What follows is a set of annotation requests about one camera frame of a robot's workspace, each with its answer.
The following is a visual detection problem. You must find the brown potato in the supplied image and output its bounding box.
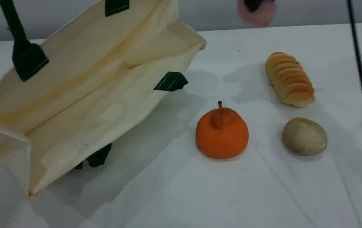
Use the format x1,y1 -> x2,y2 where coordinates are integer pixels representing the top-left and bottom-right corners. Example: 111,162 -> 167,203
282,117 -> 328,156

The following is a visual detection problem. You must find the ridged golden bread loaf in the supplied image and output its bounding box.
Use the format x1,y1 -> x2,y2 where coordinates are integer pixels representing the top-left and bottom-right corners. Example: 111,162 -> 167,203
265,52 -> 315,108

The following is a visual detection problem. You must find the white handbag with green handles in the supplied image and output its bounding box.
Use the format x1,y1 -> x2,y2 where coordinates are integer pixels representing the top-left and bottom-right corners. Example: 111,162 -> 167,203
0,0 -> 207,199

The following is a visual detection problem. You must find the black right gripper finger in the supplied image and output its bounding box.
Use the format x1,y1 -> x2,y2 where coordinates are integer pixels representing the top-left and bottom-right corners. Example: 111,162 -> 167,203
244,0 -> 275,12

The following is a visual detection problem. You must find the pink peach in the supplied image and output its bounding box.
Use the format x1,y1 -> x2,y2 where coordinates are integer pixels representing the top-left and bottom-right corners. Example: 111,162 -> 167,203
237,0 -> 277,27

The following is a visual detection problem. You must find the orange pumpkin toy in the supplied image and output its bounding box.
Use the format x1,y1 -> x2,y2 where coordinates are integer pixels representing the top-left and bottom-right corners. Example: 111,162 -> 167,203
196,101 -> 249,159

